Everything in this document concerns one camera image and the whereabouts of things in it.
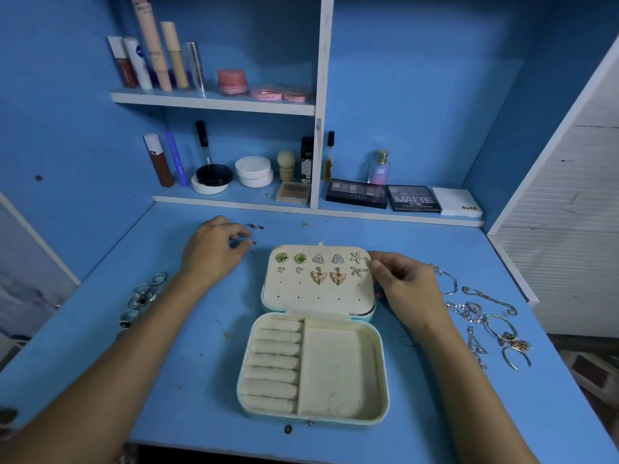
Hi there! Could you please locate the person's right hand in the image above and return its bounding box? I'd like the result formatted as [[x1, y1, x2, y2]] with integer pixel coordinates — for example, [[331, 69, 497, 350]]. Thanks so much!
[[368, 251, 452, 339]]

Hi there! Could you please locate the person's left hand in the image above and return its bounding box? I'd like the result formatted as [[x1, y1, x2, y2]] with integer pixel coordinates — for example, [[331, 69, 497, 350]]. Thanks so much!
[[179, 215, 255, 291]]

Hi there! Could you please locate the pile of silver bracelets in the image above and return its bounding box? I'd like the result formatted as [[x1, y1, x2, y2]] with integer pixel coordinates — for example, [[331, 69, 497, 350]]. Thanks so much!
[[430, 266, 533, 371]]

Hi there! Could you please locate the pile of silver rings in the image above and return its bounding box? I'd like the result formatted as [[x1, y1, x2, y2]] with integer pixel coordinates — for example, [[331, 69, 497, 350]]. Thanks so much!
[[118, 272, 170, 329]]

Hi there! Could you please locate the cream jewellery box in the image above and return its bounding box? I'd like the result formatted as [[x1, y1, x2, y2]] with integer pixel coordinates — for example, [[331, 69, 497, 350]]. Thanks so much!
[[236, 244, 391, 425]]

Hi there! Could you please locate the person's right forearm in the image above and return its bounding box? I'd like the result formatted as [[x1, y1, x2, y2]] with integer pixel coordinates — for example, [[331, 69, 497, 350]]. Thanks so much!
[[411, 322, 538, 464]]

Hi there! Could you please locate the person's left forearm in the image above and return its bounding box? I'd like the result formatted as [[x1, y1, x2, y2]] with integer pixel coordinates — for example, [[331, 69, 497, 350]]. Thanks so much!
[[0, 270, 209, 464]]

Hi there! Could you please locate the white flat box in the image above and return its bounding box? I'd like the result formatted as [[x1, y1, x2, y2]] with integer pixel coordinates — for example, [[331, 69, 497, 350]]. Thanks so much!
[[432, 186, 484, 219]]

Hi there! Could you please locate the white round cream jar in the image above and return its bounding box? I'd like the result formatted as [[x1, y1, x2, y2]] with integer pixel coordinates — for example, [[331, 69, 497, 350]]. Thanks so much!
[[235, 155, 275, 188]]

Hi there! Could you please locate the black lettered eyeshadow palette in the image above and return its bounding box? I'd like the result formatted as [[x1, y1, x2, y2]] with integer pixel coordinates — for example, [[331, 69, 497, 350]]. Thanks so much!
[[387, 184, 442, 213]]

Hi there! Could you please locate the blue cosmetic tube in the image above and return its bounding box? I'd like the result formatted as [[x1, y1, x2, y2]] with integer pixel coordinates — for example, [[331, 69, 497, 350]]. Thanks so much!
[[164, 131, 189, 188]]

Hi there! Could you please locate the square brown powder compact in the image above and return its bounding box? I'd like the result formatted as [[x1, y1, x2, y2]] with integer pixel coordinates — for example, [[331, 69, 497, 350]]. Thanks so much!
[[275, 181, 313, 207]]

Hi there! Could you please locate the brown lipstick tube white cap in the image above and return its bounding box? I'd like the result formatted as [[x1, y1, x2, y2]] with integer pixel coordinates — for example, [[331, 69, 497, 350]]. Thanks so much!
[[143, 133, 176, 188]]

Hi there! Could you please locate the black makeup brush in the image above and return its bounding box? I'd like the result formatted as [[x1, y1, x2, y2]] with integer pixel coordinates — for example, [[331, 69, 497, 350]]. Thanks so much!
[[196, 121, 213, 168]]

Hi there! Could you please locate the dark eyeshadow palette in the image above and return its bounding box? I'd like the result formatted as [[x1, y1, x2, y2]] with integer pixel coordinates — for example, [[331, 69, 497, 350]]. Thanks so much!
[[325, 179, 389, 209]]

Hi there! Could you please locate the beige makeup sponge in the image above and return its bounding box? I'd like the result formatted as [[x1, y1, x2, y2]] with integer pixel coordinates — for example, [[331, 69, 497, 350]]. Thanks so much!
[[277, 150, 297, 182]]

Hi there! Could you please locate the small pink perfume bottle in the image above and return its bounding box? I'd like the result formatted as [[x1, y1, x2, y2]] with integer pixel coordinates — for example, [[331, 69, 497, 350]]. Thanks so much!
[[368, 150, 391, 186]]

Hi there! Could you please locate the black cosmetic bottle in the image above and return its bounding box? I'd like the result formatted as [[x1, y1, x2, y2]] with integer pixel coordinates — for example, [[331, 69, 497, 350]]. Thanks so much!
[[300, 137, 315, 184]]

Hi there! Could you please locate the thin dark cosmetic bottle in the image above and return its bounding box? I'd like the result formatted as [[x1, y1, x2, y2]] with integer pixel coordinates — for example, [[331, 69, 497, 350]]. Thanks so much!
[[324, 130, 336, 184]]

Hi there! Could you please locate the pink round jar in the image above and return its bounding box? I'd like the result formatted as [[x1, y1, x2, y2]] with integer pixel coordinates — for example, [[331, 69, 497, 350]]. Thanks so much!
[[215, 68, 250, 97]]

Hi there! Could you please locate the white slatted cabinet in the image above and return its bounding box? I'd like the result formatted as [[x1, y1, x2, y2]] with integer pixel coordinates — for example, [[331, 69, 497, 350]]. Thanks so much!
[[486, 38, 619, 337]]

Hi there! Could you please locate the white framed marbled panel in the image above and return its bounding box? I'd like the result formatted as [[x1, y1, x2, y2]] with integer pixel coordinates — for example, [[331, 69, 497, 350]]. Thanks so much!
[[0, 193, 81, 349]]

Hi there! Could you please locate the short beige cosmetic tube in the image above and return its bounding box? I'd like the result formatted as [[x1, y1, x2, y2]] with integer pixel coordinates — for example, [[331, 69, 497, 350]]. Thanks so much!
[[159, 21, 191, 91]]

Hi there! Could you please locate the white tube blue label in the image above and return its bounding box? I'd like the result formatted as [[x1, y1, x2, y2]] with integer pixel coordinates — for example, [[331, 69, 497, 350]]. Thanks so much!
[[123, 36, 154, 91]]

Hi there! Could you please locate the tall beige cosmetic tube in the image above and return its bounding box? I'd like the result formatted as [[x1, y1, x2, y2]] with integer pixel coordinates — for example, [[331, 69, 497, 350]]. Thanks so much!
[[130, 0, 173, 93]]

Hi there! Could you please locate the white shelf unit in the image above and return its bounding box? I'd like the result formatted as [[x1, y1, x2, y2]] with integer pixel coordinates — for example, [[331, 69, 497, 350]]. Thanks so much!
[[109, 0, 485, 228]]

